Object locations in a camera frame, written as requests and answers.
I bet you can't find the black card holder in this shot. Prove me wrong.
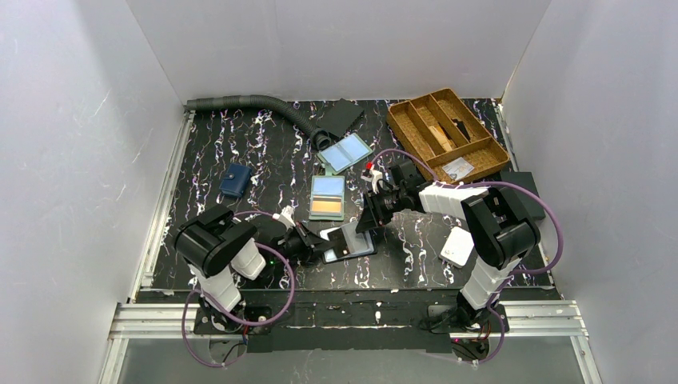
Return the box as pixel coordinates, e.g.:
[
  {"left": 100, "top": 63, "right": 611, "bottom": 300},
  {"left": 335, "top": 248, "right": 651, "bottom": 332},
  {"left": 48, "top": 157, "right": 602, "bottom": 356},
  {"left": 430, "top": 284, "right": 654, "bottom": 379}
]
[{"left": 319, "top": 222, "right": 377, "bottom": 264}]

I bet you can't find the green card holder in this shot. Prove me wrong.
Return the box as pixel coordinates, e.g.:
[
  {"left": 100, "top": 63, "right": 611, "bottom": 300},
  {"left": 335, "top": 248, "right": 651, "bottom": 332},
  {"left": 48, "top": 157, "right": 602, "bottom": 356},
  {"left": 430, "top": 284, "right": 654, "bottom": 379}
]
[
  {"left": 309, "top": 175, "right": 345, "bottom": 221},
  {"left": 318, "top": 133, "right": 373, "bottom": 175}
]

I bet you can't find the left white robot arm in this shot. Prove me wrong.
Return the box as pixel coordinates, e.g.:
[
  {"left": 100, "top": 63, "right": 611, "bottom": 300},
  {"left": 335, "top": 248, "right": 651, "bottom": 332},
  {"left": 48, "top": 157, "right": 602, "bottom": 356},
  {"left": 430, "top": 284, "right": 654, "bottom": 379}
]
[{"left": 172, "top": 205, "right": 341, "bottom": 314}]

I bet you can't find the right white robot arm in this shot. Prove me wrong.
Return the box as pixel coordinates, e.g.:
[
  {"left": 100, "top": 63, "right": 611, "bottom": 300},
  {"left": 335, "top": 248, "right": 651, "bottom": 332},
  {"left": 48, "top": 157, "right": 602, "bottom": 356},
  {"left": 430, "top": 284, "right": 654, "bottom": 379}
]
[{"left": 356, "top": 160, "right": 540, "bottom": 315}]

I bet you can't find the black card in tray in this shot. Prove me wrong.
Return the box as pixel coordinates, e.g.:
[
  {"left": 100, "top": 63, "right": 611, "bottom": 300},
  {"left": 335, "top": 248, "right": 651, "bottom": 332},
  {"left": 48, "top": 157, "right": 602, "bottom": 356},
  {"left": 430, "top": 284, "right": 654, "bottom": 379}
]
[{"left": 453, "top": 119, "right": 471, "bottom": 142}]

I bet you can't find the wooden piece in tray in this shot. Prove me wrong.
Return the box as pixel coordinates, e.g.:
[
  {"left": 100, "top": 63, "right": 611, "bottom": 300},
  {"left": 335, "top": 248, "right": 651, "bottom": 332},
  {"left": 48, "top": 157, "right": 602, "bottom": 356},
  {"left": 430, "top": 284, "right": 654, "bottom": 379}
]
[{"left": 429, "top": 125, "right": 454, "bottom": 152}]

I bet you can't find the wicker divided tray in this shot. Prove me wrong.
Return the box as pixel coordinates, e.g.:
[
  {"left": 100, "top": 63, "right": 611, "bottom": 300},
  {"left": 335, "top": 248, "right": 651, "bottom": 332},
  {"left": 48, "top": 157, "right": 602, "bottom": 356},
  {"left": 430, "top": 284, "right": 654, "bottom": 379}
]
[{"left": 386, "top": 88, "right": 510, "bottom": 184}]

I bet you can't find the white box with code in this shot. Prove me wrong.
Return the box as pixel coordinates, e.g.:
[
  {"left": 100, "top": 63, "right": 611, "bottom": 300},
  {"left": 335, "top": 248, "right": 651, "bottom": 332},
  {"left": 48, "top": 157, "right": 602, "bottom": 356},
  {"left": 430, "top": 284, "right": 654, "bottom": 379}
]
[{"left": 439, "top": 226, "right": 474, "bottom": 268}]

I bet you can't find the blue snap wallet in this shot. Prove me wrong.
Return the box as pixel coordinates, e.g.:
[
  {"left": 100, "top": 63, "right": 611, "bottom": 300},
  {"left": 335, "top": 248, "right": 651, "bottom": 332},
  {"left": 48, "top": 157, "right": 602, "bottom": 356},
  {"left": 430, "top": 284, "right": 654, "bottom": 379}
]
[{"left": 219, "top": 163, "right": 252, "bottom": 198}]

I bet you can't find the black square pad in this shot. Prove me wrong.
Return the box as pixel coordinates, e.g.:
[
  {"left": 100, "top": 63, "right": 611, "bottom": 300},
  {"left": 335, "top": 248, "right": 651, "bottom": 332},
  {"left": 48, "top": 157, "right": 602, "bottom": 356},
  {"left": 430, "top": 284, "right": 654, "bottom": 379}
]
[{"left": 317, "top": 98, "right": 365, "bottom": 139}]

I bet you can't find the black box right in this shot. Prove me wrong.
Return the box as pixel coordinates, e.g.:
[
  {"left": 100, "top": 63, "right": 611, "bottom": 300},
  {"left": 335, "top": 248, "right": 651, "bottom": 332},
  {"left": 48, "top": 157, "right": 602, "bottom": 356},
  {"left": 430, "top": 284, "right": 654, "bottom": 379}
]
[{"left": 498, "top": 170, "right": 547, "bottom": 221}]

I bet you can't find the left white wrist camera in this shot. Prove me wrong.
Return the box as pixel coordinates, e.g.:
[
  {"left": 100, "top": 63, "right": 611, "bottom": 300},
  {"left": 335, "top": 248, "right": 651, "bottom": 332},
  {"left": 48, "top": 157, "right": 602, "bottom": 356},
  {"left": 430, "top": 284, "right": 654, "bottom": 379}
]
[{"left": 273, "top": 205, "right": 295, "bottom": 229}]

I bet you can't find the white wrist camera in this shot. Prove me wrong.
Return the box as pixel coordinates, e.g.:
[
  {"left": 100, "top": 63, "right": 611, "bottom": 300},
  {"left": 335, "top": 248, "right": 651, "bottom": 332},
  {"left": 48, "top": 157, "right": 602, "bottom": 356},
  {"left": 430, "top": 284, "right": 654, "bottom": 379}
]
[
  {"left": 273, "top": 205, "right": 295, "bottom": 229},
  {"left": 361, "top": 162, "right": 384, "bottom": 193}
]

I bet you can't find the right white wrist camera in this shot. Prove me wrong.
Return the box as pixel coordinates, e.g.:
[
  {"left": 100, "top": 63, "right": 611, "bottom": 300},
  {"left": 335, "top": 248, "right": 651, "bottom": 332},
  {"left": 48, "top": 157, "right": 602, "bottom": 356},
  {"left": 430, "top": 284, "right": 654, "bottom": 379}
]
[{"left": 361, "top": 162, "right": 384, "bottom": 193}]

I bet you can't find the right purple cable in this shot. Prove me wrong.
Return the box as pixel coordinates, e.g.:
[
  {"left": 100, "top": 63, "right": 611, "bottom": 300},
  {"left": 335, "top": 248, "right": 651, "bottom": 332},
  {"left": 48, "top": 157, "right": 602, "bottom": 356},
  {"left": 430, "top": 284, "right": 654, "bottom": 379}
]
[{"left": 368, "top": 149, "right": 565, "bottom": 365}]

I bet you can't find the grey corrugated hose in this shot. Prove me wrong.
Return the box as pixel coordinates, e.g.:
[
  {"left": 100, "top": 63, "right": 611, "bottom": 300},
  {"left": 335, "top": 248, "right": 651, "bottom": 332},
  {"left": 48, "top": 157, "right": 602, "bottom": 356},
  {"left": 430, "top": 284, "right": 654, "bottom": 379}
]
[{"left": 186, "top": 95, "right": 336, "bottom": 152}]

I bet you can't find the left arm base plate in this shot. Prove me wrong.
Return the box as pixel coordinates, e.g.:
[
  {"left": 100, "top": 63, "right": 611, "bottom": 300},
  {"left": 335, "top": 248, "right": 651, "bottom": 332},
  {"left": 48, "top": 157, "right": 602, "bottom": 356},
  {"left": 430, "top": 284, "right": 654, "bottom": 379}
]
[{"left": 193, "top": 306, "right": 273, "bottom": 335}]

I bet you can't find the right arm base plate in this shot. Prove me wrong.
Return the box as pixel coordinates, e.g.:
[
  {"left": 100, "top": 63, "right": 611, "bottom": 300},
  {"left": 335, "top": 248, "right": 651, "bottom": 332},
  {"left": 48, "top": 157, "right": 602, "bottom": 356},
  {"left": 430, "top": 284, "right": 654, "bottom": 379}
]
[{"left": 418, "top": 304, "right": 510, "bottom": 338}]

